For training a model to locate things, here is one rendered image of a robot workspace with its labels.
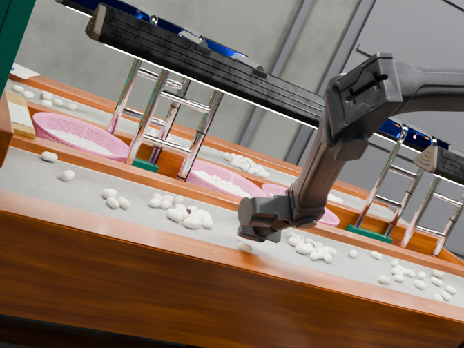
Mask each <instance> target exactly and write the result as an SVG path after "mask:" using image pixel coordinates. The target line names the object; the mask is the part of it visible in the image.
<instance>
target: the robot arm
mask: <svg viewBox="0 0 464 348"><path fill-rule="evenodd" d="M323 97H324V102H325V108H323V110H322V112H321V115H320V125H319V128H318V132H317V133H316V136H315V139H314V141H313V144H312V146H311V149H310V151H309V154H308V156H307V159H306V161H305V163H304V166H303V168H302V171H301V173H300V176H299V177H298V178H296V180H295V182H292V183H291V186H290V188H288V189H287V190H286V191H285V195H274V196H273V197H244V198H242V199H241V201H240V203H239V206H238V219H239V222H240V226H239V227H238V232H237V235H238V236H239V237H241V238H244V239H247V240H251V241H255V242H259V243H263V242H265V240H268V241H272V242H275V243H279V242H280V241H281V231H282V230H285V229H288V228H290V227H291V228H297V229H310V228H312V227H314V226H316V225H317V221H318V220H320V219H322V217H323V215H324V214H325V206H326V204H327V199H328V195H329V192H330V190H331V189H332V187H333V185H334V183H335V182H336V180H337V178H338V176H339V175H340V172H341V170H342V169H343V167H344V165H345V164H346V162H347V161H352V160H360V159H361V158H362V156H363V155H364V153H365V151H366V150H367V148H368V146H369V140H368V139H369V138H370V137H371V136H372V135H373V134H374V133H375V132H376V131H377V130H378V129H379V128H380V127H381V126H382V125H383V124H384V123H385V122H386V121H387V119H388V118H389V117H393V116H395V115H399V114H402V113H410V112H418V111H441V112H464V68H444V67H429V66H418V65H414V64H408V63H406V62H404V61H400V60H393V56H392V53H387V52H377V53H376V54H374V55H373V56H371V57H370V58H368V59H367V60H365V61H364V62H362V63H361V64H360V65H358V66H356V67H355V68H354V69H352V70H350V71H349V72H348V73H341V74H338V75H334V76H333V77H332V78H331V79H330V80H329V83H328V84H327V88H326V90H325V93H324V95H323Z"/></svg>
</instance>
